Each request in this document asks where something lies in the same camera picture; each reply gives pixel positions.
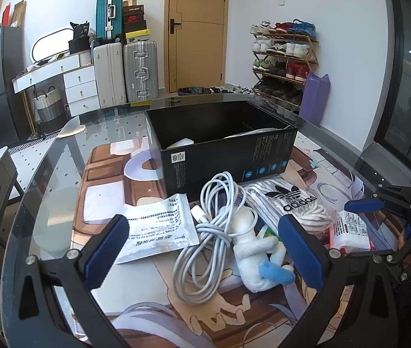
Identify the black bag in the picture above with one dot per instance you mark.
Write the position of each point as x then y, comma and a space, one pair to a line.
80, 41

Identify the pile of loose shoes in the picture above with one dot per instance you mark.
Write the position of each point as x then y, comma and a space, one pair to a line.
232, 89

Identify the wooden door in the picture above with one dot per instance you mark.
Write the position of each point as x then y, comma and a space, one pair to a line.
198, 43

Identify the woven laundry basket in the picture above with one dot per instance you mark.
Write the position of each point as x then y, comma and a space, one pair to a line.
47, 107

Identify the printed desk mat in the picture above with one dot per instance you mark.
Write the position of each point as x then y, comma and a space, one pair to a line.
136, 185

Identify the oval mirror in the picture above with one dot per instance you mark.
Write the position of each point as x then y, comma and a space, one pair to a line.
51, 45

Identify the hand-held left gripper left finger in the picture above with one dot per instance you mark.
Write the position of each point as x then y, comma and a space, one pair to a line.
107, 253

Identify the silver suitcase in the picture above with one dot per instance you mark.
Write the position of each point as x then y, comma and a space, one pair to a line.
140, 70

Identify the white vanity desk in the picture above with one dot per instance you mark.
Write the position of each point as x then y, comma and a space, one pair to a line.
78, 79

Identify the wooden shoe rack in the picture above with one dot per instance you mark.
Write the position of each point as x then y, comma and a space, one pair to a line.
310, 56

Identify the small green packet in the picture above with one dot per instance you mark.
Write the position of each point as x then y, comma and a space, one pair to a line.
268, 232

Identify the red box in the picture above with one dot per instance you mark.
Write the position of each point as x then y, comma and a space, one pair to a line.
6, 14

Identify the black cardboard box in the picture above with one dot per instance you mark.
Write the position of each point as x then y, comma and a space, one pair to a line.
209, 159

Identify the purple bag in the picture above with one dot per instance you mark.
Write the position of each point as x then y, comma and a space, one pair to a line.
314, 98

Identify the white suitcase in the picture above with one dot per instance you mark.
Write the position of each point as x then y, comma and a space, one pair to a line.
109, 76

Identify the white paper sheet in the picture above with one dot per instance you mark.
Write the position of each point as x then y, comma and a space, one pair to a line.
180, 142

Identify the brown cardboard box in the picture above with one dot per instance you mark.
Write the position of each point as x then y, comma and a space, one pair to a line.
18, 13

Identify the stack of shoe boxes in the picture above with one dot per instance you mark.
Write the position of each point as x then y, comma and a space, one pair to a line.
134, 21

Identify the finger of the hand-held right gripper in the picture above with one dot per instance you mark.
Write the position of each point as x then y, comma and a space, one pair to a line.
408, 246
363, 205

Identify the white plush toy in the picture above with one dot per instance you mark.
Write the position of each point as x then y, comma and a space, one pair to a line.
252, 257

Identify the teal suitcase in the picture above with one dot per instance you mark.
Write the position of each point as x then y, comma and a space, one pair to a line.
105, 14

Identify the white plastic packet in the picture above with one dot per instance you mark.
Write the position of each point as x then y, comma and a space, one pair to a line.
252, 133

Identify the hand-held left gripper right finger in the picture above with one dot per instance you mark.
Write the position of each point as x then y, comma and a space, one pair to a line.
299, 250

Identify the white dotted rug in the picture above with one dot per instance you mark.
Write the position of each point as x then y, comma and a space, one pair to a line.
38, 156

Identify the white tissue pack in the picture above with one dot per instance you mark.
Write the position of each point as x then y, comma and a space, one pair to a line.
350, 234

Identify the trash bin with black liner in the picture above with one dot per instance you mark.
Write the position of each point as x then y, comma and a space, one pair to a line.
192, 91

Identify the rows of shoes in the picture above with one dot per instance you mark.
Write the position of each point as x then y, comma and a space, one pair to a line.
281, 69

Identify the green and white medicine packet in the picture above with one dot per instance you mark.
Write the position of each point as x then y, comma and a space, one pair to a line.
154, 224

